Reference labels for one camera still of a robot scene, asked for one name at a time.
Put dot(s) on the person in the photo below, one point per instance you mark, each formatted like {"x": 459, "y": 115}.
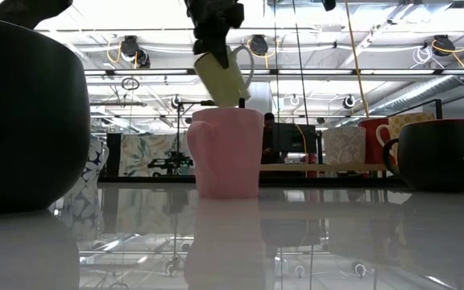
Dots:
{"x": 268, "y": 137}

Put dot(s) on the yellow dotted mug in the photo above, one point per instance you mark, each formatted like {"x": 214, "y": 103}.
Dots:
{"x": 411, "y": 121}

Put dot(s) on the black upright box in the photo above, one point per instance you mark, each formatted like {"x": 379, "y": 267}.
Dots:
{"x": 113, "y": 155}

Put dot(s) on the black table edge rail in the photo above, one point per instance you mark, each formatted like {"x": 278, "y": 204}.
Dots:
{"x": 143, "y": 180}

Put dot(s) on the all-black mug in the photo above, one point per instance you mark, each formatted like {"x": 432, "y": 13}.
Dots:
{"x": 26, "y": 121}

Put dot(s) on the pink mug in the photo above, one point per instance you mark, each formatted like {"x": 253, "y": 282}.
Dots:
{"x": 226, "y": 155}

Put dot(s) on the black background robot arm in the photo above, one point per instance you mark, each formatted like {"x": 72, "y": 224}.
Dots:
{"x": 171, "y": 161}

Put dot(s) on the black mug red inside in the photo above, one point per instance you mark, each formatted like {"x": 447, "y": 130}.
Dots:
{"x": 437, "y": 155}

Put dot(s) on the grey patterned mug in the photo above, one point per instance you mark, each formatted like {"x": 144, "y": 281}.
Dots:
{"x": 344, "y": 145}

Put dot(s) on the black background monitor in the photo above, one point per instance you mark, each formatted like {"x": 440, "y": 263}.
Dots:
{"x": 292, "y": 139}

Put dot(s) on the black background camera stand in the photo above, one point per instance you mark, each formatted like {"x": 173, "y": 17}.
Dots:
{"x": 183, "y": 103}

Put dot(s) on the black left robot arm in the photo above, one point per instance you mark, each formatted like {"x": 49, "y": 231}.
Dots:
{"x": 30, "y": 10}

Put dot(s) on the white blue floral mug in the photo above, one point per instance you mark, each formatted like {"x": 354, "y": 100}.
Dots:
{"x": 95, "y": 165}

